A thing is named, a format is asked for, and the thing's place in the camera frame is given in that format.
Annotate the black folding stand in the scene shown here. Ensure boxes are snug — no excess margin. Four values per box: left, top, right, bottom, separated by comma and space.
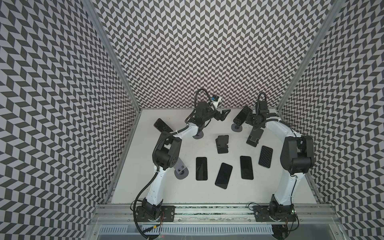
216, 135, 229, 154
246, 127, 264, 148

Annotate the white-edged phone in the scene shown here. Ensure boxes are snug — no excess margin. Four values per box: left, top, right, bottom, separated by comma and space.
196, 157, 208, 181

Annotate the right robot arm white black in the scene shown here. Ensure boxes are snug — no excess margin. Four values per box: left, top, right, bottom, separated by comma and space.
246, 92, 315, 222

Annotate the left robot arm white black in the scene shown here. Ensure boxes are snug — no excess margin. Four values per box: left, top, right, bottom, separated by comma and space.
133, 88, 231, 240

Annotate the round grey stand back right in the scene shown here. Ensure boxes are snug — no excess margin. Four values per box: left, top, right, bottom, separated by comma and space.
231, 123, 243, 133

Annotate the round grey stand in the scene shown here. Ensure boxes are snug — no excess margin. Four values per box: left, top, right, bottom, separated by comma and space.
231, 123, 243, 133
193, 132, 204, 140
174, 158, 189, 180

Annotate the round grey stand back centre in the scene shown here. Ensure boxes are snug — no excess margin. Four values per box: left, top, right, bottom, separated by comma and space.
193, 132, 204, 140

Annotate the round grey stand front left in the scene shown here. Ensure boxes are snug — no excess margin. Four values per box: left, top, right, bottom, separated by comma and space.
174, 158, 189, 180

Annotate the white ventilation grille strip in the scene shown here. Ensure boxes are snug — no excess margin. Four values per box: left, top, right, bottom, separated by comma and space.
99, 225, 273, 236

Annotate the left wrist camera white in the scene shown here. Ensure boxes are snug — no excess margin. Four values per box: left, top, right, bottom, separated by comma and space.
211, 95, 222, 109

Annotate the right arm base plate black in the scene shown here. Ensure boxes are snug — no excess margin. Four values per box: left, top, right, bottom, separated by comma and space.
252, 205, 297, 223

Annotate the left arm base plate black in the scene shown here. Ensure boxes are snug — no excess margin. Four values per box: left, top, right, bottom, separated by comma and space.
135, 205, 176, 222

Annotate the aluminium mounting rail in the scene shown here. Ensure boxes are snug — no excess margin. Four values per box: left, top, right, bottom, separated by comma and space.
90, 203, 341, 225

